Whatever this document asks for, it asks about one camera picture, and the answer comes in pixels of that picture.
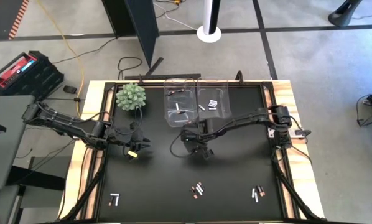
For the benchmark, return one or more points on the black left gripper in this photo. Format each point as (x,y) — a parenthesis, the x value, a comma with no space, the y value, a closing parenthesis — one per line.
(127,138)

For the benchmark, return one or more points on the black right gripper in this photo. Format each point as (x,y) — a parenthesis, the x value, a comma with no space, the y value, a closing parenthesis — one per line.
(198,143)

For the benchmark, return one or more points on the clear plastic bin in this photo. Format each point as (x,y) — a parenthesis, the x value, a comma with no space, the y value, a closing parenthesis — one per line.
(223,93)
(173,102)

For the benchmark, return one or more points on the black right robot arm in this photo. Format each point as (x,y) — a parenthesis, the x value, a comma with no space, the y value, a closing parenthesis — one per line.
(242,119)

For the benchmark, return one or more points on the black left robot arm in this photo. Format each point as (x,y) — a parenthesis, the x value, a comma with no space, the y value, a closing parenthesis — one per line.
(64,124)

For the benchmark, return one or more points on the yellow tape tag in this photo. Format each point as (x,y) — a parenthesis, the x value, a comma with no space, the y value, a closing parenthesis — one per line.
(132,154)

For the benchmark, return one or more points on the black table mat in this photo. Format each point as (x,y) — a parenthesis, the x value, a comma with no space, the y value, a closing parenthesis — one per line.
(161,174)

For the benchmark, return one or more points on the green plant in patterned pot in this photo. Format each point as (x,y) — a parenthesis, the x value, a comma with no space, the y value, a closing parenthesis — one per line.
(130,96)

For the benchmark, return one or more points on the short black foot bar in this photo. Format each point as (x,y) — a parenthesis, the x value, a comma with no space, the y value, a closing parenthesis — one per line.
(155,66)

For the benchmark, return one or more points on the white pole with round base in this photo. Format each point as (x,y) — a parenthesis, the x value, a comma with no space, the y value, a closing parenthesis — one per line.
(208,34)

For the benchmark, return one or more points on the black desk foot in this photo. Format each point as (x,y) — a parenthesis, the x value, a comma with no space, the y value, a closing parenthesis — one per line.
(36,180)

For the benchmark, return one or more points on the black and red tool crate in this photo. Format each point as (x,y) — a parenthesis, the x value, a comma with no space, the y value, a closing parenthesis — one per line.
(39,77)

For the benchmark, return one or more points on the black partition panel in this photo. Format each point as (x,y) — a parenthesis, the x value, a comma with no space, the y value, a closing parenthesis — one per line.
(133,18)

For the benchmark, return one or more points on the grey desk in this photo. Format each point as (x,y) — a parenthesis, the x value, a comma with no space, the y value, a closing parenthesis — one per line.
(8,155)

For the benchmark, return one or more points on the orange striped black floor mat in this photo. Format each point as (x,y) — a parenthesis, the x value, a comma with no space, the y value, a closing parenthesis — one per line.
(2,18)

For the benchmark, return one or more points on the black chair base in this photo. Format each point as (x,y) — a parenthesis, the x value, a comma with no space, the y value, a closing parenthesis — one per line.
(341,15)

